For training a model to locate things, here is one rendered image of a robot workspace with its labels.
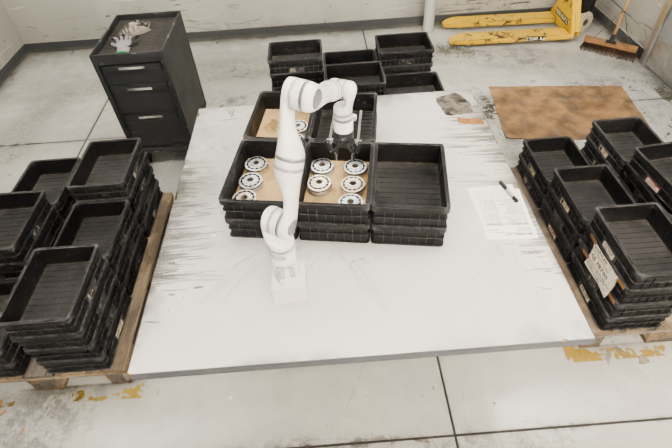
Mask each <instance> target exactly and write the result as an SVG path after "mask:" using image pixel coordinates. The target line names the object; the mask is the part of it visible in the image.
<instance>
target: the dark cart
mask: <svg viewBox="0 0 672 448"><path fill-rule="evenodd" d="M136 19H137V20H140V22H141V21H148V22H150V23H151V24H150V27H149V29H151V31H149V32H146V33H143V34H141V35H139V37H137V38H136V39H135V40H138V42H137V43H136V44H135V45H134V46H132V47H131V48H130V49H129V52H128V53H116V52H117V48H116V47H113V46H112V45H111V42H114V43H115V44H116V40H111V38H112V37H117V38H118V36H119V34H118V33H119V31H121V28H122V29H123V27H124V25H126V26H128V23H130V22H136ZM118 39H119V41H120V38H118ZM89 58H90V60H91V62H92V64H93V66H94V69H95V71H96V73H97V75H98V77H99V80H100V82H101V84H102V86H103V88H104V90H105V93H106V95H107V97H108V99H109V101H110V104H111V106H112V108H113V110H114V112H115V115H116V117H117V119H118V121H119V123H120V125H121V128H122V130H123V132H124V134H125V136H126V138H140V139H141V142H142V143H141V146H143V151H144V152H146V153H147V156H148V158H147V160H149V162H152V154H151V153H154V152H168V151H182V150H188V147H189V143H190V140H191V136H192V132H193V129H194V125H195V121H196V118H197V114H198V110H199V108H206V105H207V103H206V100H205V96H204V93H203V89H202V86H201V82H200V79H199V75H198V72H197V68H196V64H195V61H194V57H193V54H192V50H191V47H190V43H189V40H188V36H187V33H186V29H185V26H184V22H183V19H182V15H181V12H180V11H166V12H151V13H137V14H122V15H116V16H115V18H114V19H113V21H112V22H111V24H110V25H109V27H108V28H107V30H106V31H105V33H104V34H103V36H102V37H101V39H100V40H99V42H98V43H97V44H96V46H95V47H94V49H93V50H92V52H91V53H90V55H89Z"/></svg>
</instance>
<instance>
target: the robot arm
mask: <svg viewBox="0 0 672 448"><path fill-rule="evenodd" d="M356 93H357V86H356V84H355V83H354V82H353V81H350V80H344V79H339V78H331V79H330V80H329V81H324V82H321V83H320V84H317V83H315V82H313V81H309V80H305V79H301V78H297V77H288V78H287V79H286V80H285V81H284V83H283V86H282V90H281V98H280V118H279V133H278V141H277V148H276V153H275V160H274V175H275V179H276V181H277V184H278V186H279V189H280V191H281V194H282V198H283V209H282V208H279V207H277V206H269V207H267V208H266V209H265V210H264V212H263V214H262V217H261V230H262V234H263V237H264V240H265V243H266V244H267V246H268V247H269V252H270V257H271V261H272V266H273V271H274V275H275V278H276V280H277V281H278V282H279V283H280V285H285V284H290V283H295V282H297V278H298V277H299V266H298V259H297V253H296V246H295V239H294V236H293V234H294V232H295V229H296V226H297V219H298V205H299V193H300V185H301V179H302V174H303V169H304V162H305V150H304V147H303V144H302V141H301V139H300V136H299V134H298V131H297V128H296V124H295V110H297V111H301V112H305V113H312V112H315V111H316V110H318V109H319V108H321V107H322V106H324V105H325V104H327V103H329V102H334V101H337V100H339V99H341V100H343V101H338V102H336V103H335V104H334V106H333V119H334V120H333V128H334V137H333V138H330V137H327V141H326V143H327V146H328V149H329V152H330V153H334V159H335V160H336V161H338V150H339V148H348V150H349V151H350V152H351V162H353V160H354V159H355V154H359V150H360V146H361V141H362V139H361V138H359V140H358V139H355V138H354V134H353V121H356V120H357V115H356V114H352V108H353V103H354V99H355V96H356ZM332 142H334V143H335V144H336V147H335V148H333V146H332ZM354 142H355V143H356V145H357V148H356V149H354V147H353V143H354Z"/></svg>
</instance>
